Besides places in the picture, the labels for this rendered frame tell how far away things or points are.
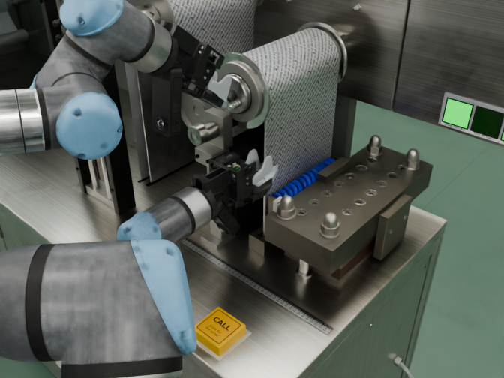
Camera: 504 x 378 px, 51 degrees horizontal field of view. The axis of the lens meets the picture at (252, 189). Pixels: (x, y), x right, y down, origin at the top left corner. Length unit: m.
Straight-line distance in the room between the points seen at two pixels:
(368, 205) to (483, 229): 1.85
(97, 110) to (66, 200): 0.77
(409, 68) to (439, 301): 1.44
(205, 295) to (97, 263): 0.56
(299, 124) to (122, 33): 0.46
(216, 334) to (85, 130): 0.47
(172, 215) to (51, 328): 0.39
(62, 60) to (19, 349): 0.39
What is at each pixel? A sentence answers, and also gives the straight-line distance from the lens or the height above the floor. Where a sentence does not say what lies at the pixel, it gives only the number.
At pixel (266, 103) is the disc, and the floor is 1.25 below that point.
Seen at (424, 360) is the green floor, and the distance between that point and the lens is 2.21.
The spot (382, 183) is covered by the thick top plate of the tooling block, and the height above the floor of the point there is 1.03.
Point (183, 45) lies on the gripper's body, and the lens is 0.87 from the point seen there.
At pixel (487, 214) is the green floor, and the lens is 3.04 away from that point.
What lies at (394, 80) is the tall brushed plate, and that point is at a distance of 1.20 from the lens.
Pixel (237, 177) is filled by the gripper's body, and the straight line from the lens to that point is 0.93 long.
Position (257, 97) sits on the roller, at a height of 1.26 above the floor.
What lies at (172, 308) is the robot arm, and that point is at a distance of 0.51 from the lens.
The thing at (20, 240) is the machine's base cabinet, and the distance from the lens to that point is 1.56.
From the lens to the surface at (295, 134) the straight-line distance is 1.10.
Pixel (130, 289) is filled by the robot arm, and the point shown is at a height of 1.31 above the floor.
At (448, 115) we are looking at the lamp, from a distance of 1.16.
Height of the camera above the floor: 1.66
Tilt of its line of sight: 34 degrees down
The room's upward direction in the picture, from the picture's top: straight up
